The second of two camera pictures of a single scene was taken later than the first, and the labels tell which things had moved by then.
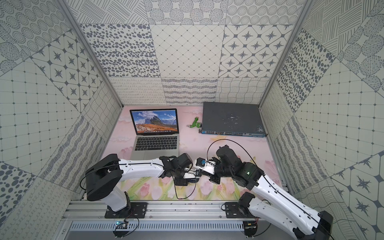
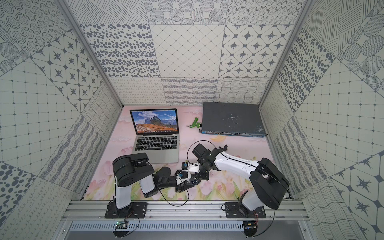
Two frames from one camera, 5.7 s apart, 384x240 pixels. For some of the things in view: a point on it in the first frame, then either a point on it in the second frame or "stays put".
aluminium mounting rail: [82, 210] stays put
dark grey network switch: [245, 119] stays put
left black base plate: [138, 210] stays put
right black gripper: [213, 178] → [200, 176]
